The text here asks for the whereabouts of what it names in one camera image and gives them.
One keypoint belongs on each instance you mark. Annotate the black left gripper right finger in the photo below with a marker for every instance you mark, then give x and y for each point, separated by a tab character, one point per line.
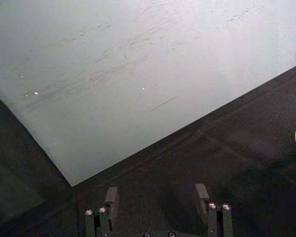
212	217

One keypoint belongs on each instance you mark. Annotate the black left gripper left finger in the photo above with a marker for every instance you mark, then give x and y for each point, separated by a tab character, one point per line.
112	206

